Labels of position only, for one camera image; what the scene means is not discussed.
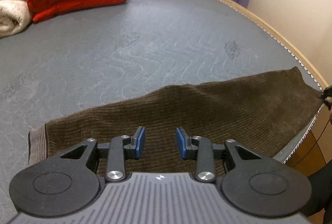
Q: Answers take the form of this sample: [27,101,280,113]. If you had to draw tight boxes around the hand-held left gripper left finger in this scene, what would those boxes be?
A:
[59,126,146,183]

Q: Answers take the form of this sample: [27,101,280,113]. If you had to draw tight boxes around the grey quilted mattress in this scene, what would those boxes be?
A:
[0,0,325,223]

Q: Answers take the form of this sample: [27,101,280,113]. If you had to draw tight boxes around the brown corduroy pants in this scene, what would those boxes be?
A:
[28,66,325,178]

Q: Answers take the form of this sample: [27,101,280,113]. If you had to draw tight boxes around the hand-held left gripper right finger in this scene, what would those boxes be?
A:
[176,127,271,183]

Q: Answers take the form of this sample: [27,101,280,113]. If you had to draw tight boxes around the wooden bed frame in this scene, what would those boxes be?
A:
[200,0,332,180]

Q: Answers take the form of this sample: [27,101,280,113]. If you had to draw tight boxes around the cream folded blanket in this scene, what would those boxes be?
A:
[0,0,40,38]

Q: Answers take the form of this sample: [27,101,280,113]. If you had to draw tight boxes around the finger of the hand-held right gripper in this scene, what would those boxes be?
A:
[317,85,332,111]

